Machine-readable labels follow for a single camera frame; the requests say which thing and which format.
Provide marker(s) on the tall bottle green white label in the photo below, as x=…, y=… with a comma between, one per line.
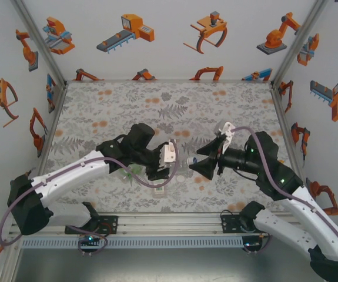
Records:
x=159, y=191

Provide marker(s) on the squat green label bottle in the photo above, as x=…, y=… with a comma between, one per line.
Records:
x=135, y=169

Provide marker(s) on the clear plastic bottle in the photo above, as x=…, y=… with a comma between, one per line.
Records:
x=182, y=161

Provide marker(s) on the white bottle cap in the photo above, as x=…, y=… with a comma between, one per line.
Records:
x=181, y=178

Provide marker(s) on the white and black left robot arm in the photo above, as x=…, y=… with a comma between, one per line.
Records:
x=68, y=176

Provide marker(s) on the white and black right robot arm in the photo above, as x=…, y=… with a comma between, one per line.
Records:
x=286, y=233

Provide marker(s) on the floral patterned table mat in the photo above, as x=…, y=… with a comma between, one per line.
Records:
x=245, y=88

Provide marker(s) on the small circuit board green light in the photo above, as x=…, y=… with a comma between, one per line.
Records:
x=249, y=244
x=90, y=238

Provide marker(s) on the aluminium frame rail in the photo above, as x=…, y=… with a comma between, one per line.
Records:
x=51, y=129
x=168, y=80
x=286, y=123

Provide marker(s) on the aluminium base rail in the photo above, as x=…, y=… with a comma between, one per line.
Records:
x=168, y=223

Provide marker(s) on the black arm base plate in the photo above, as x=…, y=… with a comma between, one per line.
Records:
x=229, y=224
x=113, y=224

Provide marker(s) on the aluminium frame post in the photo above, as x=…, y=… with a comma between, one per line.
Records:
x=299, y=44
x=42, y=47
x=8, y=268

